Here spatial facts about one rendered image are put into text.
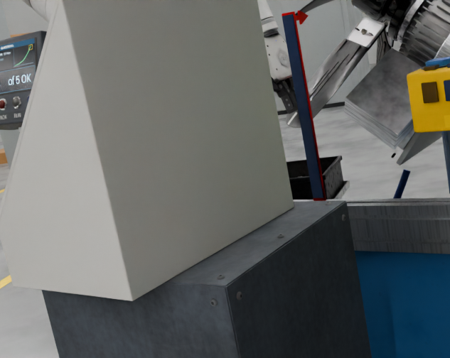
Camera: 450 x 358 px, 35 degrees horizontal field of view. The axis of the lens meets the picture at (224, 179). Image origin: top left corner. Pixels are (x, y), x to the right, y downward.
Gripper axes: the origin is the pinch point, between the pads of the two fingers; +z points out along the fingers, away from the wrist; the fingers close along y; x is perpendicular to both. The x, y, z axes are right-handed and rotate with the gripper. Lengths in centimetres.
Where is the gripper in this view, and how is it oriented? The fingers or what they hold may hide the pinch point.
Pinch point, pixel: (291, 102)
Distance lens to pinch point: 159.0
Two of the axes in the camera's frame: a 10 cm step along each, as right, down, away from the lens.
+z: 4.2, 9.1, 0.2
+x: -7.0, 3.1, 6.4
